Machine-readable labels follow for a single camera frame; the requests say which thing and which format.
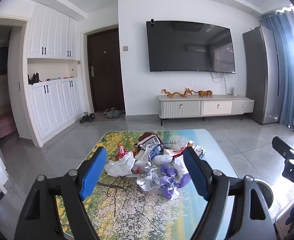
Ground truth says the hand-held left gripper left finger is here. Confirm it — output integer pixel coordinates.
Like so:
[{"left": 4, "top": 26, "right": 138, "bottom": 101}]
[{"left": 14, "top": 146, "right": 109, "bottom": 240}]

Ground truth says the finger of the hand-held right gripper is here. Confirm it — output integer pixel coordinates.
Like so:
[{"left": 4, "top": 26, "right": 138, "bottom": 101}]
[{"left": 272, "top": 136, "right": 294, "bottom": 160}]

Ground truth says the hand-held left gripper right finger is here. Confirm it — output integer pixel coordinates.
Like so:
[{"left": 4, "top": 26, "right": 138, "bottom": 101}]
[{"left": 183, "top": 146, "right": 278, "bottom": 240}]

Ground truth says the small white plastic bag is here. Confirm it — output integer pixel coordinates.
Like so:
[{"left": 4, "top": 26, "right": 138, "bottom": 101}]
[
  {"left": 152, "top": 154, "right": 173, "bottom": 165},
  {"left": 172, "top": 156, "right": 188, "bottom": 176}
]

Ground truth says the purple plastic bag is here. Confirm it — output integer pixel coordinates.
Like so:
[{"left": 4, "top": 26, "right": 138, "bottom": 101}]
[{"left": 159, "top": 162, "right": 191, "bottom": 200}]

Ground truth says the large white plastic bag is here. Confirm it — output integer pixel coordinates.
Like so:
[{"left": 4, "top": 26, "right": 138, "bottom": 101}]
[{"left": 104, "top": 151, "right": 135, "bottom": 177}]

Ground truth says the red snack wrapper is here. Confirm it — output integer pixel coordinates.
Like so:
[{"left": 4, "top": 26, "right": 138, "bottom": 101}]
[{"left": 116, "top": 144, "right": 131, "bottom": 159}]

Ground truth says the round grey trash bin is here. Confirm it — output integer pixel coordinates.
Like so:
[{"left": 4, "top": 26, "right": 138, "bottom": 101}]
[{"left": 252, "top": 177, "right": 275, "bottom": 209}]

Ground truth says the blue white snack packet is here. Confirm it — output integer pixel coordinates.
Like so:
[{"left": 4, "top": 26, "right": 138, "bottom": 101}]
[{"left": 134, "top": 144, "right": 162, "bottom": 167}]

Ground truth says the clear plastic wrapper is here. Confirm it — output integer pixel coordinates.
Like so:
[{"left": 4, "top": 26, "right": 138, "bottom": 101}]
[{"left": 132, "top": 164, "right": 160, "bottom": 178}]

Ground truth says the white printed plastic wrapper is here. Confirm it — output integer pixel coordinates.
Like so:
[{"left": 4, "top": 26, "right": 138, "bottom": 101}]
[{"left": 136, "top": 175, "right": 161, "bottom": 192}]

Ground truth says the dark red snack bag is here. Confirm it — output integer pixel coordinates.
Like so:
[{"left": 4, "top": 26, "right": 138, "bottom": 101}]
[{"left": 136, "top": 132, "right": 163, "bottom": 148}]

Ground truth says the blue curtain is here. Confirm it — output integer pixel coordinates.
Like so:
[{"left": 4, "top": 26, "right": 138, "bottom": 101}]
[{"left": 262, "top": 7, "right": 294, "bottom": 133}]

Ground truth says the white television stand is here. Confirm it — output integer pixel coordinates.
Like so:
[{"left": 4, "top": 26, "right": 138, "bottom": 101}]
[{"left": 157, "top": 94, "right": 255, "bottom": 126}]

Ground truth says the grey refrigerator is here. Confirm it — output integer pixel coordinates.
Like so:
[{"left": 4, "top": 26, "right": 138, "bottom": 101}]
[{"left": 242, "top": 26, "right": 281, "bottom": 125}]

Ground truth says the dark brown entrance door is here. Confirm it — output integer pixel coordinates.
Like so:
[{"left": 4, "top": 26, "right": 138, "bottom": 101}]
[{"left": 87, "top": 29, "right": 125, "bottom": 112}]

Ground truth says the pink bedding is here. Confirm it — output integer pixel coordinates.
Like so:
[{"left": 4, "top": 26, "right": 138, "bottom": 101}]
[{"left": 0, "top": 114, "right": 16, "bottom": 140}]

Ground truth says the dark handbag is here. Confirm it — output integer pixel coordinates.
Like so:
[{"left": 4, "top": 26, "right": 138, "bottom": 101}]
[{"left": 28, "top": 72, "right": 43, "bottom": 85}]

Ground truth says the white wall cabinet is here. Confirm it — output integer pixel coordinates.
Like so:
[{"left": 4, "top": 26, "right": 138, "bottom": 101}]
[{"left": 27, "top": 2, "right": 85, "bottom": 148}]

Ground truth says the hanging television cable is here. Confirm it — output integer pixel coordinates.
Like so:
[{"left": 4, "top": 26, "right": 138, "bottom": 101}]
[{"left": 210, "top": 71, "right": 228, "bottom": 95}]

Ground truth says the wall-mounted black television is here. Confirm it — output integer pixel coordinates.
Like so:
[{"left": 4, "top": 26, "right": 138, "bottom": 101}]
[{"left": 146, "top": 20, "right": 236, "bottom": 74}]

